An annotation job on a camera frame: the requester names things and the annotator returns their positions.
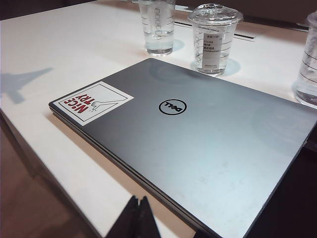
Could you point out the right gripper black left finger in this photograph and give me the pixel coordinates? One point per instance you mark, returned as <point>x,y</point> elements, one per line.
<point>130,220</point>

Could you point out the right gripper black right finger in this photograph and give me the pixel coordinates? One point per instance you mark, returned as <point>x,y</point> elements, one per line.
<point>148,223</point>

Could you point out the tall clear plastic lidded cup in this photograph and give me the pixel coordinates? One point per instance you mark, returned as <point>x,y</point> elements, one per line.
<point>158,29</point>

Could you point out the grey Dell laptop with sticker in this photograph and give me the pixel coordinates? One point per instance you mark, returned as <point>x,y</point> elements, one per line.
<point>188,153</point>

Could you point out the clear plastic cup white label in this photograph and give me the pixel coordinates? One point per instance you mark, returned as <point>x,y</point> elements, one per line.
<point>213,44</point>

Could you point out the clear plastic cup mermaid logo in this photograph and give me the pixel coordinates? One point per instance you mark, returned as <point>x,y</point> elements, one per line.
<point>308,74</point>

